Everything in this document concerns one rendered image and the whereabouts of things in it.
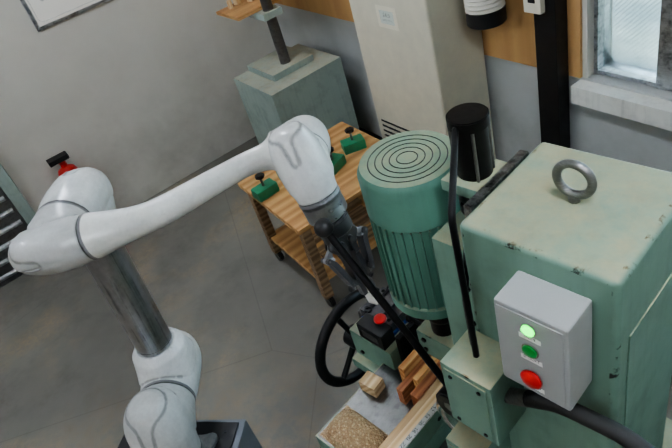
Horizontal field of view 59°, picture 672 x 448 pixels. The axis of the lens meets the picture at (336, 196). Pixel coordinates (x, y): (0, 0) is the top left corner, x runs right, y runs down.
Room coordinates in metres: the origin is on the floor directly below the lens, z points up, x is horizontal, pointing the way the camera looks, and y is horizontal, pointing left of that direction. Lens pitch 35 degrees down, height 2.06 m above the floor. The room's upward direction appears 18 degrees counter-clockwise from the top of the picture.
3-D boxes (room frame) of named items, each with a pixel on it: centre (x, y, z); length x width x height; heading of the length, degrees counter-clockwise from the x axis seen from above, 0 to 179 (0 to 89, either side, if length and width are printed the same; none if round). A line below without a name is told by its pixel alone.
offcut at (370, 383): (0.86, 0.05, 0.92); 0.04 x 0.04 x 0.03; 40
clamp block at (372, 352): (0.98, -0.03, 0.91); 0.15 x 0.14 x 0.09; 125
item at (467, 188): (0.71, -0.21, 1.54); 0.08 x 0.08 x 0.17; 35
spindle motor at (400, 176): (0.82, -0.13, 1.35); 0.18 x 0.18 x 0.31
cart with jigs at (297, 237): (2.39, 0.03, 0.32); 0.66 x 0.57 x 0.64; 115
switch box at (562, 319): (0.48, -0.20, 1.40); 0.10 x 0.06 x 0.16; 35
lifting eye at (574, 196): (0.58, -0.30, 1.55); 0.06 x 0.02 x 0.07; 35
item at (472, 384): (0.56, -0.13, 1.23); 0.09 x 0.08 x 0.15; 35
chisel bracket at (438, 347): (0.80, -0.14, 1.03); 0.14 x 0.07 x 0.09; 35
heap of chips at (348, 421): (0.76, 0.12, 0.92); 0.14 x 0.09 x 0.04; 35
